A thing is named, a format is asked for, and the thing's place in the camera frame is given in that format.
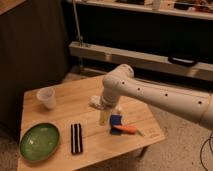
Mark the white plastic cup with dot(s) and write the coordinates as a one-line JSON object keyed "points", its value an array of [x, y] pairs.
{"points": [[47, 97]]}

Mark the black striped rectangular block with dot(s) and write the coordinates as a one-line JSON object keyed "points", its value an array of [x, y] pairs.
{"points": [[76, 139]]}

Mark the blue sponge block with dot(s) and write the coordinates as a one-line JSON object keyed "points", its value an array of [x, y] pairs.
{"points": [[114, 121]]}

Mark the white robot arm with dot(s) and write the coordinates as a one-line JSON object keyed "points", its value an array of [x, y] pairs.
{"points": [[194, 106]]}

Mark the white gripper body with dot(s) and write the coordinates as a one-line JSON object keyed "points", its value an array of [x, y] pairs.
{"points": [[104, 116]]}

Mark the wooden table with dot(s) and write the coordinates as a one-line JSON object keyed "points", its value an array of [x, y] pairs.
{"points": [[83, 141]]}

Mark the black handle on shelf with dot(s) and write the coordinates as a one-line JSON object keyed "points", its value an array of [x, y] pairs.
{"points": [[182, 62]]}

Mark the metal shelf rack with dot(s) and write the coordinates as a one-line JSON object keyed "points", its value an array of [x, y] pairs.
{"points": [[144, 36]]}

